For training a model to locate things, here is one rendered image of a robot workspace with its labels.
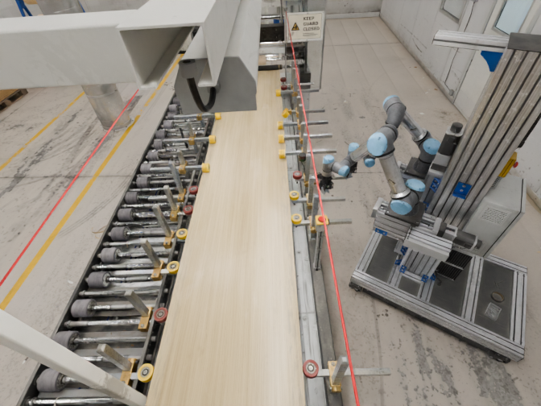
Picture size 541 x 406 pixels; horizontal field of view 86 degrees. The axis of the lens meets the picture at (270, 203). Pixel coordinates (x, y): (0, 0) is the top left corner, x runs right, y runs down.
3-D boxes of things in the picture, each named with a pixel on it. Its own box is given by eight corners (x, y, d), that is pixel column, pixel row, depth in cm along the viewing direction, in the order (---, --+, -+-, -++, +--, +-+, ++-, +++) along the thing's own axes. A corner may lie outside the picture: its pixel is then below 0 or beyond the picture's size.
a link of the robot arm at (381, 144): (421, 203, 179) (393, 123, 162) (411, 217, 172) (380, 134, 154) (402, 204, 189) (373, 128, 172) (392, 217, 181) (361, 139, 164)
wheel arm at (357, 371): (387, 369, 153) (390, 366, 150) (390, 376, 150) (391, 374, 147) (305, 370, 154) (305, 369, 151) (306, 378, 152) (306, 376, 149)
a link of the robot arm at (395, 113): (413, 113, 187) (374, 170, 222) (407, 105, 195) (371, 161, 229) (397, 109, 186) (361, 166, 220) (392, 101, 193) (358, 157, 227)
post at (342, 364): (335, 383, 157) (348, 354, 122) (336, 390, 154) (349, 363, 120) (328, 383, 157) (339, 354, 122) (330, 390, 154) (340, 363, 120)
